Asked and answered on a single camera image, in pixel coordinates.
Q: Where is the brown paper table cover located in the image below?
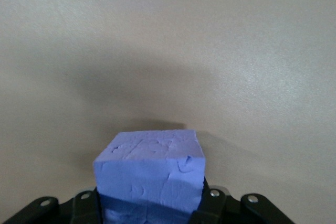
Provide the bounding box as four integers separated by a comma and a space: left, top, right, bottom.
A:
0, 0, 336, 224

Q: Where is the purple foam cube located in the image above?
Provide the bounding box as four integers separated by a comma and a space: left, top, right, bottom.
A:
93, 129, 205, 224

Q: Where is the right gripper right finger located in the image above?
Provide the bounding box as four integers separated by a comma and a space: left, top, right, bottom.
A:
193, 179, 292, 224

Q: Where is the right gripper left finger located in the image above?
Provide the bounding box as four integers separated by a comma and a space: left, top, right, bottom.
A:
7, 188, 102, 224

